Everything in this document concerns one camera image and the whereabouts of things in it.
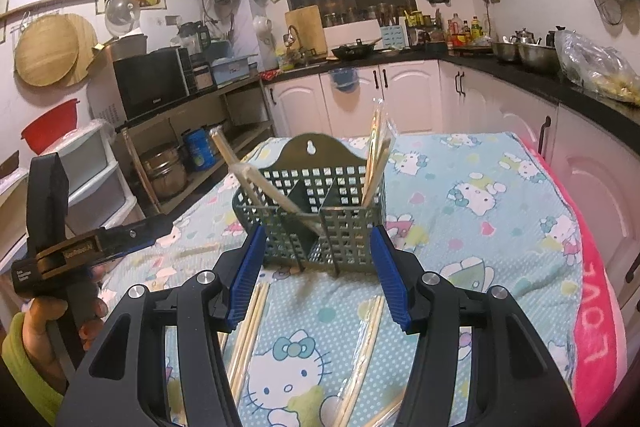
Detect left hand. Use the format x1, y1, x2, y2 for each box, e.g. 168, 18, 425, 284
22, 297, 108, 395

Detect chopsticks pair on table right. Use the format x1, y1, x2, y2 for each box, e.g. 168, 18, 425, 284
332, 296, 416, 426

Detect chopsticks pair on table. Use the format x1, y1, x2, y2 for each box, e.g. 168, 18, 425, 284
227, 283, 270, 404
332, 296, 416, 426

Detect chopsticks in basket left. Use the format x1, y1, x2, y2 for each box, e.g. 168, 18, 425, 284
209, 126, 322, 236

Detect chopsticks in basket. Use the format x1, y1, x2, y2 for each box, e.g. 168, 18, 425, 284
361, 98, 398, 208
209, 126, 322, 236

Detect white plastic drawer unit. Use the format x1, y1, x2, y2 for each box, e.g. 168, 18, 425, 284
1, 119, 143, 272

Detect chopsticks pair on table left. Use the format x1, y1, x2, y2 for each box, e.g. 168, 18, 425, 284
227, 283, 270, 404

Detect dark green utensil basket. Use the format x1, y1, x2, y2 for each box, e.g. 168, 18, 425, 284
232, 133, 386, 274

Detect Hello Kitty blue tablecloth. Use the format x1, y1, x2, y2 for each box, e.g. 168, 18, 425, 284
101, 134, 582, 426

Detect blue tin can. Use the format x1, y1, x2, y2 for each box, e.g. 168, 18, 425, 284
182, 128, 216, 171

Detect red plastic basin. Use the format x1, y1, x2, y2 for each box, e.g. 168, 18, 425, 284
21, 98, 79, 155

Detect chopsticks in basket right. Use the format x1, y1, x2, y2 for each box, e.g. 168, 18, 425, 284
361, 98, 398, 208

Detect black microwave oven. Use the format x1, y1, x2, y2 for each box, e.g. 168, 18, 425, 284
114, 48, 195, 120

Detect round bamboo tray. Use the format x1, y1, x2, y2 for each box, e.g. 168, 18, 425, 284
14, 14, 98, 88

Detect pink LOVE blanket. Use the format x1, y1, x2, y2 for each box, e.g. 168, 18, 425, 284
520, 142, 627, 426

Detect black wok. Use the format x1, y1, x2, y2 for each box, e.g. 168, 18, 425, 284
332, 38, 382, 62

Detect wooden cutting board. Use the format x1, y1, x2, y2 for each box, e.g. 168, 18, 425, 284
285, 4, 328, 56

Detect steel bowls on counter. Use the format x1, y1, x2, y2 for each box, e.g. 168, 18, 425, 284
491, 28, 561, 75

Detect plastic bag on counter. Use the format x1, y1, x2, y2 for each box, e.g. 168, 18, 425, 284
554, 30, 639, 106

